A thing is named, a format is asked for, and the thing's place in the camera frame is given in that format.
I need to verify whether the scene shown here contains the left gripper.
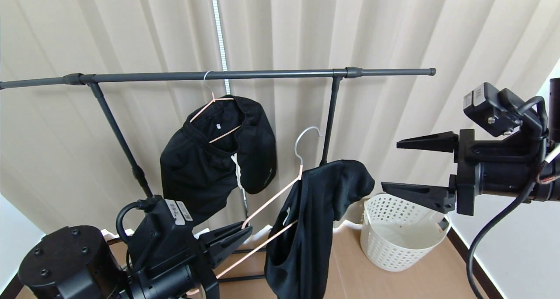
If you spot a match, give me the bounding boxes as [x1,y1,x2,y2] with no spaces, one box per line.
[130,223,254,299]

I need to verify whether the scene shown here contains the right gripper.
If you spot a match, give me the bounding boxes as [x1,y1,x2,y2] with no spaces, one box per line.
[381,129,547,216]

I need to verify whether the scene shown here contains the pink clothes hanger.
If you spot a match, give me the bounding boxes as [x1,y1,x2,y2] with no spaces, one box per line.
[189,70,243,144]
[186,126,323,296]

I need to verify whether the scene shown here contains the black shorts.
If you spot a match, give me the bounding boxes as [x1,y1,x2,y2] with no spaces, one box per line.
[160,95,277,225]

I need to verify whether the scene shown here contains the black mesh sleeveless shirt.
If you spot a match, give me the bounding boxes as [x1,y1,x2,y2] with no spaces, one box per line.
[264,160,375,299]

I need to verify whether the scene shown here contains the white laundry basket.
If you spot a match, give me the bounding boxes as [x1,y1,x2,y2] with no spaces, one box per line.
[360,193,451,272]

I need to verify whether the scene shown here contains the black clothes rack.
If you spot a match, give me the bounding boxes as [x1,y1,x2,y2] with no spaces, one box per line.
[0,67,437,283]

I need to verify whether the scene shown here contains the beige curtain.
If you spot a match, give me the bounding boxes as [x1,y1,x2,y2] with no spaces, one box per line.
[0,0,560,236]

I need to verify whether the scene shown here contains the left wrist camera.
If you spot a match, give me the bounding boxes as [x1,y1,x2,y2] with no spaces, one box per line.
[125,195,197,273]

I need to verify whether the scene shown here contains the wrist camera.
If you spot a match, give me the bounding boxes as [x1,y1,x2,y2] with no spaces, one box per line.
[463,82,548,153]
[125,195,197,273]

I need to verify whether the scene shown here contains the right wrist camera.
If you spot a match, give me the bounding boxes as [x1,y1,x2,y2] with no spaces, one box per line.
[463,82,548,153]

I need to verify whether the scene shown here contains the black cable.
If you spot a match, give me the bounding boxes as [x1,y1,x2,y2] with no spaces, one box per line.
[465,95,551,299]
[115,199,151,243]

